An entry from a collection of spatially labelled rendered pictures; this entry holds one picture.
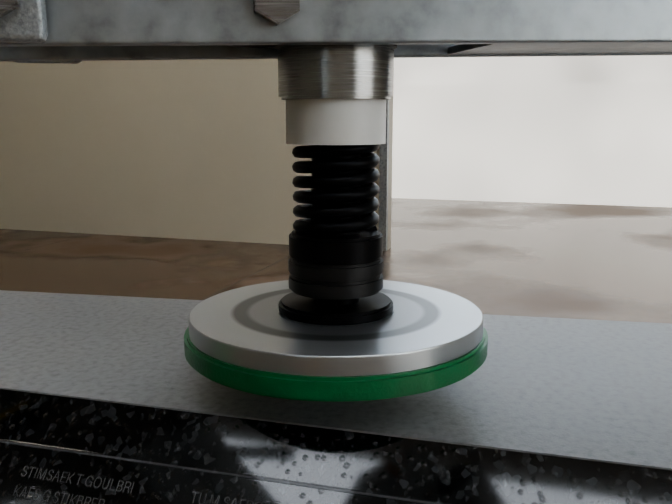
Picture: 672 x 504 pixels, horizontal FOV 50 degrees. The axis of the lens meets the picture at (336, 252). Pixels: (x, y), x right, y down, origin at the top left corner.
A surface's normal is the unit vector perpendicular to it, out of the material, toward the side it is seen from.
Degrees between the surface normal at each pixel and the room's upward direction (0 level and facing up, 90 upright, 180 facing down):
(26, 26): 90
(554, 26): 90
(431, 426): 0
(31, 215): 90
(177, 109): 90
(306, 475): 45
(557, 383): 0
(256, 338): 0
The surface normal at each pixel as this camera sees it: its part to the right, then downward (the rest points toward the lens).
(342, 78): 0.12, 0.18
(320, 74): -0.27, 0.18
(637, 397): 0.00, -0.98
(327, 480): -0.19, -0.57
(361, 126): 0.49, 0.16
